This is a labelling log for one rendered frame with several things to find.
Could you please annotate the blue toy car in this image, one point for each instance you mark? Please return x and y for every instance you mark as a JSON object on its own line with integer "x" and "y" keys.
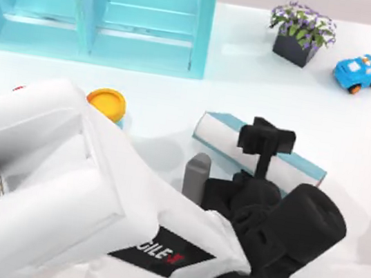
{"x": 359, "y": 72}

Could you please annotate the pale grey rounded box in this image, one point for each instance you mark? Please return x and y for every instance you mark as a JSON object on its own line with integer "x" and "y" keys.
{"x": 196, "y": 175}

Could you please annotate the small red and white object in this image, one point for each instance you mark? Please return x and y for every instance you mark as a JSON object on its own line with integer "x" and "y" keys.
{"x": 19, "y": 88}

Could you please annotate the teal book with white pages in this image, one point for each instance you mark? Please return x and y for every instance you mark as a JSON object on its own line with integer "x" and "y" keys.
{"x": 220, "y": 137}

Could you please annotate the light blue rack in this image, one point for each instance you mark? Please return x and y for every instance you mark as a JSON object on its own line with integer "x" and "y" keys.
{"x": 96, "y": 10}

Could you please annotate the purple flowering plant, dark pot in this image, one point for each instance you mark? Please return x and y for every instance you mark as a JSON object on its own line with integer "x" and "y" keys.
{"x": 301, "y": 32}

